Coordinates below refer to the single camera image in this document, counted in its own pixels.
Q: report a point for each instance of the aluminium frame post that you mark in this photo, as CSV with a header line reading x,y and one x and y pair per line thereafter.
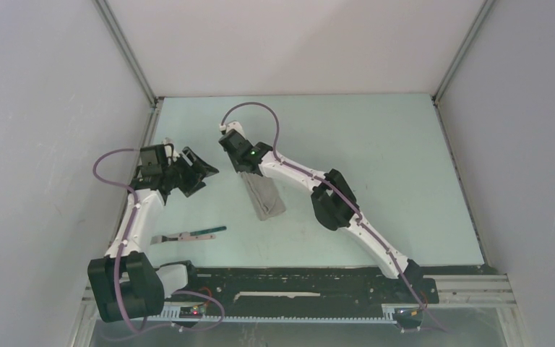
x,y
463,49
117,33

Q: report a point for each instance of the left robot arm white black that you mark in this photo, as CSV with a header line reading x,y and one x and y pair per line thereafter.
x,y
124,282

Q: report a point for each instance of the left aluminium frame post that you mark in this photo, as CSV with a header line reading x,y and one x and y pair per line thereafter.
x,y
117,33

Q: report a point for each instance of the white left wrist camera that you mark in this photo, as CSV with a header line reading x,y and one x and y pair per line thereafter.
x,y
170,149

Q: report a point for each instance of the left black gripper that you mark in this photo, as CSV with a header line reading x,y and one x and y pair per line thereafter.
x,y
196,172

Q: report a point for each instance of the grey cloth napkin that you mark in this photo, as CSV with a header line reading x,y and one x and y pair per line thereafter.
x,y
264,196

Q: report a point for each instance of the left white base arm link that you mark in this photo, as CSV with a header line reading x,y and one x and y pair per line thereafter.
x,y
176,276

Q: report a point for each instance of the right aluminium frame post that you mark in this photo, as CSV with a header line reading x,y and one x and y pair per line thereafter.
x,y
463,49

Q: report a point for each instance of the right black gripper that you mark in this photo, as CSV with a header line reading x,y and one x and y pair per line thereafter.
x,y
238,168

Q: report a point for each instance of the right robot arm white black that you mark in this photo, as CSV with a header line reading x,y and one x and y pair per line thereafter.
x,y
333,202

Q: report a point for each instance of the white slotted cable duct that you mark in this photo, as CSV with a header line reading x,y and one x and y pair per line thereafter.
x,y
391,316

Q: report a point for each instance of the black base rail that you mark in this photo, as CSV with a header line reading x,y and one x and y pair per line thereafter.
x,y
305,291

